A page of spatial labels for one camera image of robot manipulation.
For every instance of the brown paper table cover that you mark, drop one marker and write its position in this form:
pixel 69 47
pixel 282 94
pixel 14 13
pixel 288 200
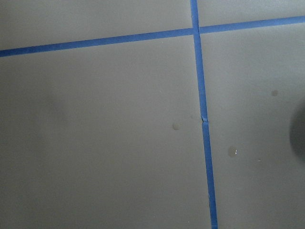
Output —
pixel 152 114

